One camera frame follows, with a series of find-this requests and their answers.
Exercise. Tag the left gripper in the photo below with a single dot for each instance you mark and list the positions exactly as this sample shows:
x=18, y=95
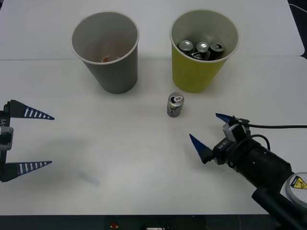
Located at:
x=6, y=118

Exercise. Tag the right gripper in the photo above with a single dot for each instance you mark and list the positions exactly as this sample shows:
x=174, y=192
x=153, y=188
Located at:
x=226, y=152

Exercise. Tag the dark can green print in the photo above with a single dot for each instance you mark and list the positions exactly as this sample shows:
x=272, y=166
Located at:
x=175, y=107

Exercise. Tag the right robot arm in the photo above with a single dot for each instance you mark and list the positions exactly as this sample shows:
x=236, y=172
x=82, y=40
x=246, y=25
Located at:
x=263, y=159

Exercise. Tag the yellow-green plastic waste bin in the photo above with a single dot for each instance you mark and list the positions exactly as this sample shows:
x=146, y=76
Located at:
x=192, y=76

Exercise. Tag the black can silver top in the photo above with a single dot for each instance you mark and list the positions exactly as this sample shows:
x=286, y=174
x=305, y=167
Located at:
x=185, y=45
x=202, y=48

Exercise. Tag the black robot torso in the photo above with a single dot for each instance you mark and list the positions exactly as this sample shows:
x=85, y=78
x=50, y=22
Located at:
x=72, y=222

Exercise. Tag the grey plastic waste bin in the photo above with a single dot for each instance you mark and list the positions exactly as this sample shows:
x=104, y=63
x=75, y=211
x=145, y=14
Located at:
x=115, y=76

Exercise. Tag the red labelled plastic bottle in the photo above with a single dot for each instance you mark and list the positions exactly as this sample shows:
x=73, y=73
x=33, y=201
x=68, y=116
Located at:
x=105, y=59

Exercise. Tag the red stop button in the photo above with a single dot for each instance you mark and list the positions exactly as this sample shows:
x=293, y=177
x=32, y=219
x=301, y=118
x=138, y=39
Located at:
x=114, y=225

